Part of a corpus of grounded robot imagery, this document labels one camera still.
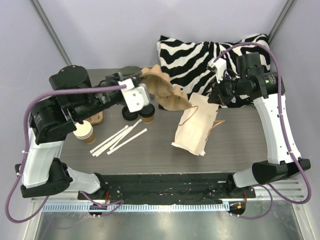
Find brown paper bag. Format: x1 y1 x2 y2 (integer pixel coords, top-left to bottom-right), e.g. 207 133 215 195
171 92 225 156

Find brown cardboard cup carrier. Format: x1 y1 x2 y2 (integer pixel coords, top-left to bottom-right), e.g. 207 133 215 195
86 111 104 125
140 64 192 111

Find black plastic cup lid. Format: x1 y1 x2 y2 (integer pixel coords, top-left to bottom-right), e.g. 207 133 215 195
138 104 155 118
121 106 139 121

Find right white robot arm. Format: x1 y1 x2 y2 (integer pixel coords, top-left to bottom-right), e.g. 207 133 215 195
207 52 311 198

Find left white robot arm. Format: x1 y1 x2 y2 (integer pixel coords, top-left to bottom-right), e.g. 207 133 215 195
15 65 141 200

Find zebra print pillow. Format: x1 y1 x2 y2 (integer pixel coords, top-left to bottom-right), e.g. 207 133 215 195
156 34 271 108

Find white paper straw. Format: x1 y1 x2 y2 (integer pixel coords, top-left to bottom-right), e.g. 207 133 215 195
107 128 148 155
91 126 135 156
91 119 143 158
89 124 130 154

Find olive green folded cloth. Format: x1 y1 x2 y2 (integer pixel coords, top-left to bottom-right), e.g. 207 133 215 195
119 66 142 78

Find stacked brown paper cups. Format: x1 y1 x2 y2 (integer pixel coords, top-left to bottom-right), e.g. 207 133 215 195
73 120 96 144

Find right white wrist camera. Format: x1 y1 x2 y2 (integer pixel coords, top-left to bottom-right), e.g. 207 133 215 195
207 58 227 84

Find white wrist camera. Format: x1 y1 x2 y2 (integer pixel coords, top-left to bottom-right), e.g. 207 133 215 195
207 58 227 84
118 78 151 113

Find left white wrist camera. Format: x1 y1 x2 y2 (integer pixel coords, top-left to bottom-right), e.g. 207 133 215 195
118 78 151 113

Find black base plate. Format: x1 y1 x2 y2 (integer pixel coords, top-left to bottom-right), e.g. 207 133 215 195
89 172 256 205

